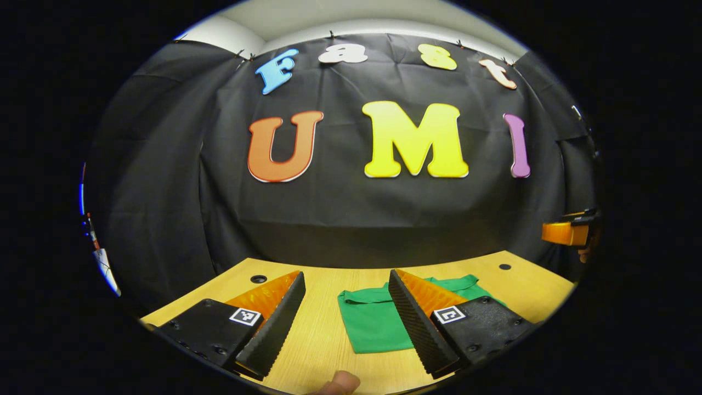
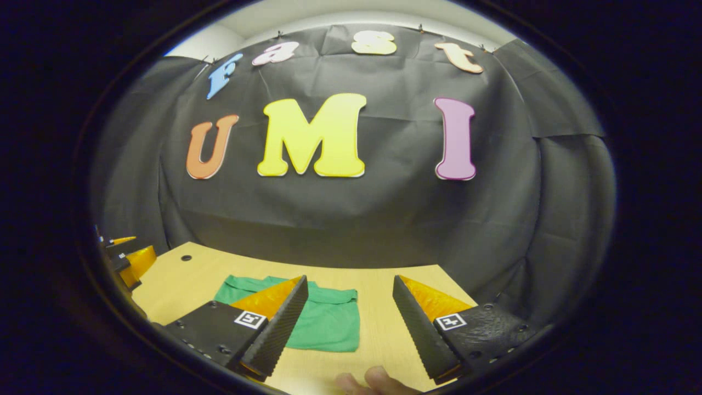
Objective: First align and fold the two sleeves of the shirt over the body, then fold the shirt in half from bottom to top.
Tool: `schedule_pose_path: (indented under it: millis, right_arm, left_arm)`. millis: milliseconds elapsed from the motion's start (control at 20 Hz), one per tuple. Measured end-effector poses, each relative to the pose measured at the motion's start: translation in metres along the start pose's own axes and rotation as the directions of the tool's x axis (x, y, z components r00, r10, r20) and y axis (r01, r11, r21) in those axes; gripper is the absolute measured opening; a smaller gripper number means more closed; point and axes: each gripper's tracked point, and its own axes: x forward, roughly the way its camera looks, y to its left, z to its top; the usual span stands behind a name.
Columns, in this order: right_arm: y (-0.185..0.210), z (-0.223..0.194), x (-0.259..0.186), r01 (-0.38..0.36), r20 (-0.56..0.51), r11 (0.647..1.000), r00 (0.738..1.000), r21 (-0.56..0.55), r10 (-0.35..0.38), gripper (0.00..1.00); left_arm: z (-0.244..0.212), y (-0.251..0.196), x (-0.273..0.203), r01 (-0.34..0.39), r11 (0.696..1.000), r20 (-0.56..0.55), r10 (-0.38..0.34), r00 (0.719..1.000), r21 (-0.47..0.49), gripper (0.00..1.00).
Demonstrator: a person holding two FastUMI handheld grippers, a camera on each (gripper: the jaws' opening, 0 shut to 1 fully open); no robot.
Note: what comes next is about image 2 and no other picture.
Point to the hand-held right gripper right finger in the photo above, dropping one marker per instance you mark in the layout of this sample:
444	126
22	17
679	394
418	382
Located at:
419	334

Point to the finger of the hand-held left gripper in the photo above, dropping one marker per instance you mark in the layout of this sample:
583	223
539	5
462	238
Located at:
137	263
122	247

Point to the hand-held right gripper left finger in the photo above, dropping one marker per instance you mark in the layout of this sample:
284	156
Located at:
277	334

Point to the green T-shirt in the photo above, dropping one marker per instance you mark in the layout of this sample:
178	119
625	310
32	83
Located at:
329	323

